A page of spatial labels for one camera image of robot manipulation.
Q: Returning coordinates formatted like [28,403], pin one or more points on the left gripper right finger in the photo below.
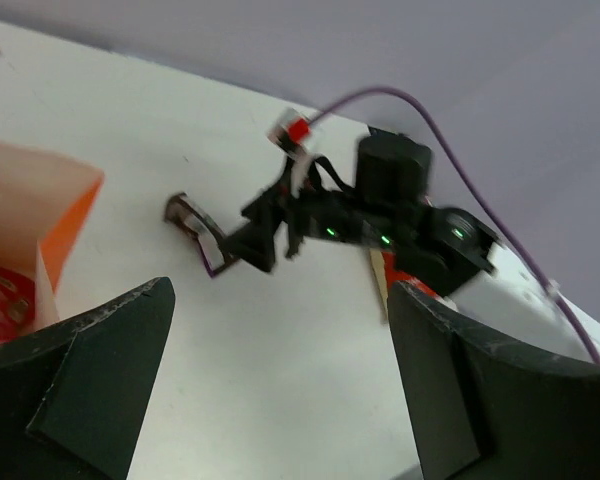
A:
[484,405]

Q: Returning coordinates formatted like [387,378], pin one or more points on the large red chip bag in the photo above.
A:
[385,275]

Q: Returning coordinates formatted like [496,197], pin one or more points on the orange paper bag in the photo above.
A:
[45,199]

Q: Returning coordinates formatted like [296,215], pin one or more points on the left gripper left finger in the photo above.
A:
[73,396]

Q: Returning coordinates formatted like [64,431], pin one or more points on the brown white snack wrapper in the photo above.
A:
[187,216]

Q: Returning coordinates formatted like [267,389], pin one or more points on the red snack pouch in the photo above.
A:
[17,303]

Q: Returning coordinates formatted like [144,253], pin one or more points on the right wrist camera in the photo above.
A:
[293,135]

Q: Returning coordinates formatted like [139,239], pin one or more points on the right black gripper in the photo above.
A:
[328,215]

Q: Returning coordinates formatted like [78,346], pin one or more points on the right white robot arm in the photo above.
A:
[446,250]

